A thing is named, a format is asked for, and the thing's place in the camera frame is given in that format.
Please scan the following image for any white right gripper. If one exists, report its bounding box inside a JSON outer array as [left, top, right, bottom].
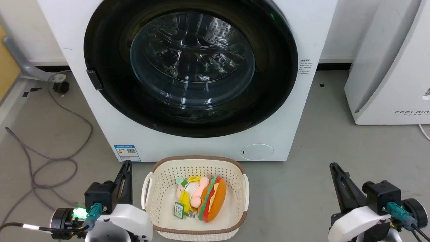
[[328, 163, 428, 242]]

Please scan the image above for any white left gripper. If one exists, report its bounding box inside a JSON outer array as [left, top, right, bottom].
[[50, 160, 154, 242]]

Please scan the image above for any white front-load washing machine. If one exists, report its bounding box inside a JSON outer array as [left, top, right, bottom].
[[36, 0, 338, 163]]

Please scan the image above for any black round glass washer door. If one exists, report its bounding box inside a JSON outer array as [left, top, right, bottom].
[[83, 0, 299, 138]]

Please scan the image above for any blue energy label sticker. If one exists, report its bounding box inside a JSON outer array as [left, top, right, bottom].
[[114, 145, 138, 162]]

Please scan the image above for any cream perforated laundry basket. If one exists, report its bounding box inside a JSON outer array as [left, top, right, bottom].
[[141, 155, 250, 242]]

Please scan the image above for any green paper toy tag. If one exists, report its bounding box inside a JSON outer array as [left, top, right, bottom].
[[173, 202, 189, 219]]

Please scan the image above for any yellow and pink doll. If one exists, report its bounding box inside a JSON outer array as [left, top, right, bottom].
[[175, 176, 210, 213]]

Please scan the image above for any hamburger plush toy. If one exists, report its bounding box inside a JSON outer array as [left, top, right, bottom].
[[198, 177, 227, 223]]

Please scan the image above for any round white filter cover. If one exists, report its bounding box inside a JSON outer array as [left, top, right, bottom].
[[241, 144, 274, 161]]

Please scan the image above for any black caster wheel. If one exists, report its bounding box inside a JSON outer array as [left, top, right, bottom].
[[53, 81, 70, 94]]

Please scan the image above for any small printed text label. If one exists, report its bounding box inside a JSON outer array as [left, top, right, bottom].
[[299, 59, 314, 76]]

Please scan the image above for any white air purifier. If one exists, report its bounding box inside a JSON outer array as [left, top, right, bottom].
[[344, 0, 430, 125]]

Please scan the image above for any grey metal furniture leg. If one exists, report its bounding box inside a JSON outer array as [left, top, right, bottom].
[[3, 36, 67, 82]]

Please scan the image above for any wooden furniture panel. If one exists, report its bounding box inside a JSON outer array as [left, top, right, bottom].
[[0, 24, 22, 101]]

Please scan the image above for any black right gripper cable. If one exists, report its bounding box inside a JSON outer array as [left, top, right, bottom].
[[386, 202, 430, 242]]

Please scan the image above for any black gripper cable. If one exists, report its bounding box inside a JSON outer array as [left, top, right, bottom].
[[0, 203, 103, 232], [386, 202, 430, 242]]

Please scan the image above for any grey floor cable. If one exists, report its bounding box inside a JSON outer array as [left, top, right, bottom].
[[0, 72, 93, 226]]

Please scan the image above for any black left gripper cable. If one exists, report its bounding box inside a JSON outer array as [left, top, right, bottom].
[[0, 203, 103, 232]]

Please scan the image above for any white thin cable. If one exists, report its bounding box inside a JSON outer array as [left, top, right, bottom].
[[418, 124, 430, 142]]

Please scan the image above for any black washer door handle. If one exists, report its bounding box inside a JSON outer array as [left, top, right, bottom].
[[86, 69, 103, 91]]

